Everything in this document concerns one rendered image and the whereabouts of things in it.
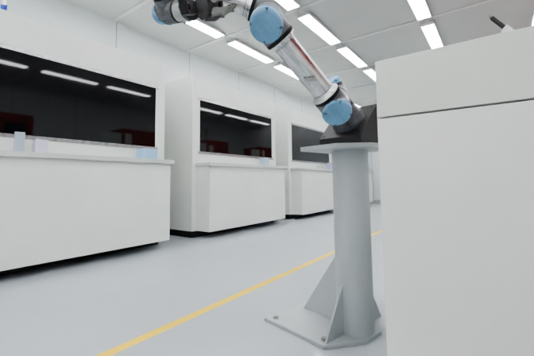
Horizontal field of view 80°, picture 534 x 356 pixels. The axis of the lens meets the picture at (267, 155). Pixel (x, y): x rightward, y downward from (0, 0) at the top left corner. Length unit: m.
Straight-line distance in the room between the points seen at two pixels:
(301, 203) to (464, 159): 4.89
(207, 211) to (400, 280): 3.19
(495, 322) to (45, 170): 2.77
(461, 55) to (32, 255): 2.82
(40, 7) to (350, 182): 3.87
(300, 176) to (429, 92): 4.84
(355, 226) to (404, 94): 0.74
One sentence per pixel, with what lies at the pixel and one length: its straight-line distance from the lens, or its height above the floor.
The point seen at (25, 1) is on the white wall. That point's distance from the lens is 4.45.
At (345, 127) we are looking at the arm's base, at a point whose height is 0.90.
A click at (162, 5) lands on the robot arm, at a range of 1.26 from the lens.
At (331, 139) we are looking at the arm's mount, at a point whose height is 0.85.
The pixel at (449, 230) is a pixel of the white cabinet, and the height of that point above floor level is 0.55.
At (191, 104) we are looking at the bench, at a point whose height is 1.62.
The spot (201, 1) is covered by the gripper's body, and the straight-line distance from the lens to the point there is 1.14.
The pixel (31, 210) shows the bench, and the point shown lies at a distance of 2.90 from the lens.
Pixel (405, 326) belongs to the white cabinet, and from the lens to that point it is 0.89.
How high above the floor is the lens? 0.66
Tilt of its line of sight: 5 degrees up
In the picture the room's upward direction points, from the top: 1 degrees counter-clockwise
